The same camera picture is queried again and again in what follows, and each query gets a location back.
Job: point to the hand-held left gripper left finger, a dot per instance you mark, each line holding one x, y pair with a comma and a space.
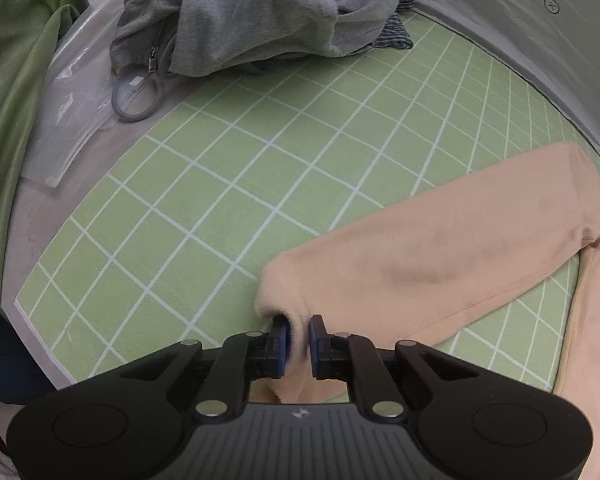
281, 349

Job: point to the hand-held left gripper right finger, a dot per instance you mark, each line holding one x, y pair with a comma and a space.
318, 351

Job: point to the peach long-sleeve shirt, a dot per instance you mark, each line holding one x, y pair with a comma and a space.
430, 260

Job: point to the green grid cutting mat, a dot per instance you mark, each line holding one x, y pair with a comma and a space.
290, 185

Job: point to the clear plastic bag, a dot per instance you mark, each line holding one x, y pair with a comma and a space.
75, 95

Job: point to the blue plaid cloth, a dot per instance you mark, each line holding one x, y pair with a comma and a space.
397, 20

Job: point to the grey zip hoodie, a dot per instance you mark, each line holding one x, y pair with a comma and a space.
240, 10

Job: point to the green fabric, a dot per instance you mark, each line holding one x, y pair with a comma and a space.
10, 100

